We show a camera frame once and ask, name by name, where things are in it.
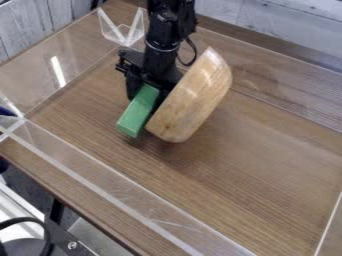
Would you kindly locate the clear acrylic corner bracket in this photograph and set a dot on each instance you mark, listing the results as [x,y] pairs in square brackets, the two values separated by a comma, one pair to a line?
[121,34]

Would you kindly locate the clear acrylic front barrier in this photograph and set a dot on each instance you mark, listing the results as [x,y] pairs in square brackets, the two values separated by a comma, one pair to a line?
[107,169]

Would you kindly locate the grey metal base plate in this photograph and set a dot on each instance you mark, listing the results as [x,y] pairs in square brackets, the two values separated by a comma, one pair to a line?
[64,243]

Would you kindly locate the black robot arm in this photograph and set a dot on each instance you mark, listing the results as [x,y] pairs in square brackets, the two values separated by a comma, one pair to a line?
[167,45]

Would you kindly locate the green rectangular block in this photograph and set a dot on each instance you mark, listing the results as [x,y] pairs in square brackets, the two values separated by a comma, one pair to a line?
[138,112]

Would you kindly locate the black table leg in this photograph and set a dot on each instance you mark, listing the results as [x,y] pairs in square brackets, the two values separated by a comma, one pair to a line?
[56,211]

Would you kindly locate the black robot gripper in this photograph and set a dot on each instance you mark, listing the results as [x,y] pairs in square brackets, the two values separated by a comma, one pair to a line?
[150,67]

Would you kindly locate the brown wooden bowl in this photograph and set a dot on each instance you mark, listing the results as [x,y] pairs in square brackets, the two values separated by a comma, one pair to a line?
[192,99]

